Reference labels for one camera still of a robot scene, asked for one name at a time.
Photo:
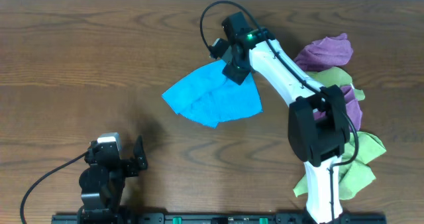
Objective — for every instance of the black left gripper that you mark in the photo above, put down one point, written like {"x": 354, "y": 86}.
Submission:
{"x": 131, "y": 166}

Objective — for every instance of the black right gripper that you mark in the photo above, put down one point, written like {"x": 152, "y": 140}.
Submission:
{"x": 238, "y": 77}

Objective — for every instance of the blue microfiber cloth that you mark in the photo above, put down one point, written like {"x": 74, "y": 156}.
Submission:
{"x": 208, "y": 97}

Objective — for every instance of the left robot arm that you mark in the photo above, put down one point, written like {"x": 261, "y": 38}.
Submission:
{"x": 103, "y": 182}

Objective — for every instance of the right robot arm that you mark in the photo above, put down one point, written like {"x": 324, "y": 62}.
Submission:
{"x": 318, "y": 126}

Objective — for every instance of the upper purple microfiber cloth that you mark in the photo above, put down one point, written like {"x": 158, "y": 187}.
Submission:
{"x": 324, "y": 54}

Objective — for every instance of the purple microfiber cloth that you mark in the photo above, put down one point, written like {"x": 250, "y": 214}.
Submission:
{"x": 352, "y": 108}
{"x": 324, "y": 54}

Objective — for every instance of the upper green microfiber cloth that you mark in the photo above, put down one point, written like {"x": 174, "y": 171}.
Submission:
{"x": 339, "y": 77}

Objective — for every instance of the green microfiber cloth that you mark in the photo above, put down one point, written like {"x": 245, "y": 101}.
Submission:
{"x": 357, "y": 175}
{"x": 339, "y": 77}

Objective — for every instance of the lower purple microfiber cloth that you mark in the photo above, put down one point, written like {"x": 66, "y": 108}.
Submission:
{"x": 352, "y": 108}

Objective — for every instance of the lower green microfiber cloth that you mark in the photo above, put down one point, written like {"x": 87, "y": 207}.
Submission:
{"x": 357, "y": 175}

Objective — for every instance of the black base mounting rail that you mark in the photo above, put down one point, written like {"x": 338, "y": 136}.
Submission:
{"x": 279, "y": 218}

